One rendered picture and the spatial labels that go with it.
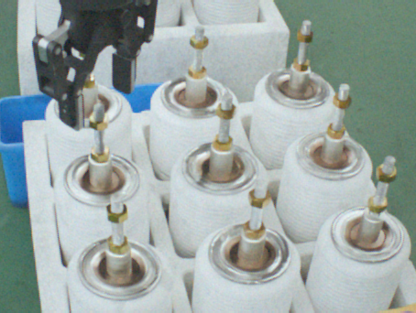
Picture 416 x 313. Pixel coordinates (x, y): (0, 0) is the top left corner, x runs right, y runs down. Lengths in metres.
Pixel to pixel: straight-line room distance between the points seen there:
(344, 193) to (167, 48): 0.42
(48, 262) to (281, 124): 0.30
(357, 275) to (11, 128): 0.60
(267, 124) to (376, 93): 0.51
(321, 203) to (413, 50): 0.76
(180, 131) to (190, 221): 0.11
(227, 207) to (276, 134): 0.16
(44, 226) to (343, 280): 0.32
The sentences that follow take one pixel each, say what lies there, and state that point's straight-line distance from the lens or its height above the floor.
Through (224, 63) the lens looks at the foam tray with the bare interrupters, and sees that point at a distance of 1.16.
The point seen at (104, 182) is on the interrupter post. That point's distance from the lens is 0.77.
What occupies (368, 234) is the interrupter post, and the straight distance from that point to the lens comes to 0.74.
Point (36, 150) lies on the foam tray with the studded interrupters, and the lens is 0.93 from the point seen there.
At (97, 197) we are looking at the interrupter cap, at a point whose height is 0.25.
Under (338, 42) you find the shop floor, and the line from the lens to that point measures 1.50.
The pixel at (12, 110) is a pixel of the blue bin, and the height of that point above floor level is 0.10.
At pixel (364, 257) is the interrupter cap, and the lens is 0.73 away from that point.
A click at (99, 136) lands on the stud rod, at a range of 0.74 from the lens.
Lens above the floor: 0.78
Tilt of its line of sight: 38 degrees down
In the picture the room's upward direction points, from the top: 4 degrees clockwise
